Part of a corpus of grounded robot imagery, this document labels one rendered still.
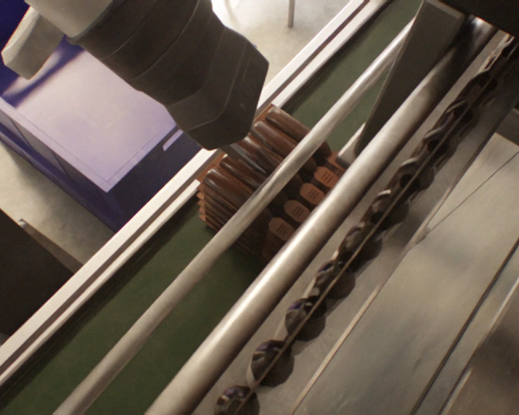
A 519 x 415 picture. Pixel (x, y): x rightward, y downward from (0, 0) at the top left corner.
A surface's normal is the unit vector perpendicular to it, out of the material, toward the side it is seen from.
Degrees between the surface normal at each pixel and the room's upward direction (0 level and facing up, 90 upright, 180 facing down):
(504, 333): 0
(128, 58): 80
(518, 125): 90
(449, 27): 90
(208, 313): 2
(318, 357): 0
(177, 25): 50
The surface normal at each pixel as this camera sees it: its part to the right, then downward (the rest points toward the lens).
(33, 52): 0.49, 0.33
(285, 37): 0.03, -0.41
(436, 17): -0.64, 0.69
